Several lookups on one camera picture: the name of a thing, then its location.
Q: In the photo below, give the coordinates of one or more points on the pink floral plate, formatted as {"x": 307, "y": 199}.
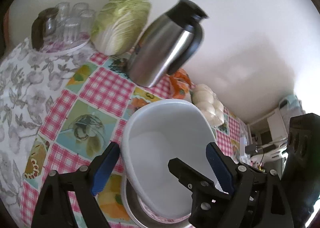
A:
{"x": 158, "y": 218}

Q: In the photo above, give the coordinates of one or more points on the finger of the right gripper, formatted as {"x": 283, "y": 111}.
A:
{"x": 203, "y": 189}

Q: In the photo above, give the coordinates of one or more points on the napa cabbage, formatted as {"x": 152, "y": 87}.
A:
{"x": 118, "y": 25}

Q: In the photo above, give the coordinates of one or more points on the clear drinking glass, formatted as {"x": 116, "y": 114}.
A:
{"x": 63, "y": 12}
{"x": 86, "y": 15}
{"x": 71, "y": 29}

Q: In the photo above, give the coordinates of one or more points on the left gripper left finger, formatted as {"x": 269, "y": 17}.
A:
{"x": 53, "y": 208}

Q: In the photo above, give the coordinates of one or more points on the large steel plate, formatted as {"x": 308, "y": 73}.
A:
{"x": 135, "y": 211}

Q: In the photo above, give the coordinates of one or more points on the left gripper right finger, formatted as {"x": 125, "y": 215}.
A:
{"x": 257, "y": 198}

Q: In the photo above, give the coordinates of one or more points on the white square bowl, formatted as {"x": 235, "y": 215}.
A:
{"x": 156, "y": 133}

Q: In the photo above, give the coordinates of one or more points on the checkered picture tablecloth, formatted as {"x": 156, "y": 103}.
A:
{"x": 93, "y": 110}

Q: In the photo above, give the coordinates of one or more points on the orange snack packet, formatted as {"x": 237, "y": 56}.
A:
{"x": 180, "y": 85}

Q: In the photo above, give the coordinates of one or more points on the grey floral cloth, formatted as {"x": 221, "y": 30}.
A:
{"x": 30, "y": 84}

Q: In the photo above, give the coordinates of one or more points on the black power adapter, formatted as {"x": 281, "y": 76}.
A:
{"x": 251, "y": 149}

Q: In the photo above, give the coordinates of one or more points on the steel thermos jug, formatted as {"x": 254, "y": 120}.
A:
{"x": 166, "y": 44}

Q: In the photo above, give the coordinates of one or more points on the white cabinet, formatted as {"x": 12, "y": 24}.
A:
{"x": 270, "y": 128}

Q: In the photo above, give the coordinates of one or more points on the round glass tray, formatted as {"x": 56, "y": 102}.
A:
{"x": 60, "y": 47}

